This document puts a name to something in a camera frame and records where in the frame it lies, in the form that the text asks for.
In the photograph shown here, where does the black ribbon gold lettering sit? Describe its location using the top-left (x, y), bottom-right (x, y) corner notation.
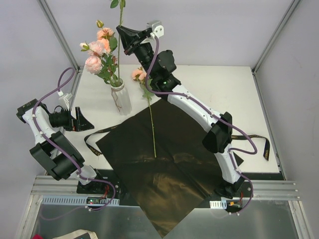
top-left (83, 125), bottom-right (271, 161)

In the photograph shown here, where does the pink rose stem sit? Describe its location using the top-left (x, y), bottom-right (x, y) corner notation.
top-left (110, 0), bottom-right (126, 82)
top-left (96, 20), bottom-right (121, 87)
top-left (132, 67), bottom-right (157, 158)
top-left (80, 40), bottom-right (106, 76)

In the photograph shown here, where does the black paper flower wrap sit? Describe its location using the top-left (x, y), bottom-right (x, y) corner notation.
top-left (96, 99), bottom-right (245, 238)

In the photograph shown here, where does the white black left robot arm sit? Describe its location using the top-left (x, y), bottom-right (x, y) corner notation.
top-left (16, 99), bottom-right (106, 194)

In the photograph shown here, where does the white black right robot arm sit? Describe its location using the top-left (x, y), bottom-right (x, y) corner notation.
top-left (116, 22), bottom-right (245, 199)

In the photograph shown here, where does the white ribbed ceramic vase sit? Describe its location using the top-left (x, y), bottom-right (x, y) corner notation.
top-left (111, 79), bottom-right (132, 116)

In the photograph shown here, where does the cream tote bag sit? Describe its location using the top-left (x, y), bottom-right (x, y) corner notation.
top-left (53, 230), bottom-right (98, 239)

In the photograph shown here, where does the red cloth item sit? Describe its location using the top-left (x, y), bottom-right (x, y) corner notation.
top-left (32, 234), bottom-right (44, 239)

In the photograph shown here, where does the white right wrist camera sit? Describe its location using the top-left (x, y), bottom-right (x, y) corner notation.
top-left (147, 20), bottom-right (164, 40)

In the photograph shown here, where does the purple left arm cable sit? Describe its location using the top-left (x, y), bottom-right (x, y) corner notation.
top-left (32, 67), bottom-right (117, 212)

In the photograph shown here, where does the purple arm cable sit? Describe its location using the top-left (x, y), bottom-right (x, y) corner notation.
top-left (145, 34), bottom-right (257, 216)
top-left (32, 67), bottom-right (117, 212)

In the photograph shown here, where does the aluminium front frame rail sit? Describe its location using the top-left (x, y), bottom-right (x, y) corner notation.
top-left (31, 176), bottom-right (301, 201)

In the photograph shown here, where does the left white cable duct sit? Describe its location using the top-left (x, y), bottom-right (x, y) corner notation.
top-left (42, 195), bottom-right (120, 207)

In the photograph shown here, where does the white cable duct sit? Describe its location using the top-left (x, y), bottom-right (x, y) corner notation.
top-left (209, 199), bottom-right (242, 210)
top-left (42, 195), bottom-right (120, 207)

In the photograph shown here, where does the left aluminium frame post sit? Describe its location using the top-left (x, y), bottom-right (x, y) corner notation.
top-left (37, 0), bottom-right (81, 72)

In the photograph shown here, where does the aluminium frame post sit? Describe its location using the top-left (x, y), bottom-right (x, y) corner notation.
top-left (37, 0), bottom-right (81, 72)
top-left (252, 0), bottom-right (302, 75)

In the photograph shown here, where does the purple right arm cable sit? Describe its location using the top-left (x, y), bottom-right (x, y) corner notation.
top-left (145, 34), bottom-right (257, 216)

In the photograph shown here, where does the right white cable duct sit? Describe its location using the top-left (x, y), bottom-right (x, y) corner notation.
top-left (209, 199), bottom-right (242, 210)

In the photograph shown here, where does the right aluminium frame post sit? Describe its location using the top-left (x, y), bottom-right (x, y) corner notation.
top-left (252, 0), bottom-right (302, 75)

